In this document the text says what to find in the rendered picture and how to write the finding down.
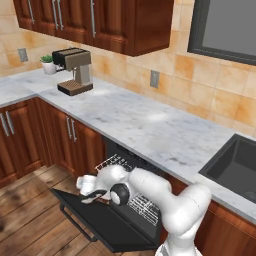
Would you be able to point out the grey wall outlet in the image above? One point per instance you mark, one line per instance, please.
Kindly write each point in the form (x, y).
(154, 79)
(22, 55)

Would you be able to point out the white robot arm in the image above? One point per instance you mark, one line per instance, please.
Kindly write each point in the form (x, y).
(150, 186)

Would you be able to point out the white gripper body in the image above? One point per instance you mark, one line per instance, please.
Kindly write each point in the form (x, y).
(85, 184)

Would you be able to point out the black and grey coffee machine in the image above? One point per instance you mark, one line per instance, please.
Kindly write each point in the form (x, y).
(77, 63)

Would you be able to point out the black dishwasher door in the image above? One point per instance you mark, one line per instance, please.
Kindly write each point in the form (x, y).
(110, 226)

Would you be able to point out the dark wood cupboard door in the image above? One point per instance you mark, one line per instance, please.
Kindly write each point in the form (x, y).
(2, 160)
(28, 140)
(88, 153)
(58, 140)

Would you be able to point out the black sink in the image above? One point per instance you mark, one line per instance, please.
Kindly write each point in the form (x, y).
(236, 166)

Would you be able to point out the black dishwasher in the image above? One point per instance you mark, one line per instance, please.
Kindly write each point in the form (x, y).
(113, 149)

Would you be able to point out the green plant in white pot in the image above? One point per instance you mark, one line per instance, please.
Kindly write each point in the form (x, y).
(48, 66)

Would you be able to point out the grey framed window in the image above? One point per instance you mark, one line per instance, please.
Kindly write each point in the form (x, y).
(230, 23)

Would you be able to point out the dark wood wall cupboards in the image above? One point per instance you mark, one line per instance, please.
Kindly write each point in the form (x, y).
(113, 23)

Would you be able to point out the dark wood sink cupboard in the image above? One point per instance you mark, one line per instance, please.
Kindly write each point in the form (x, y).
(226, 233)

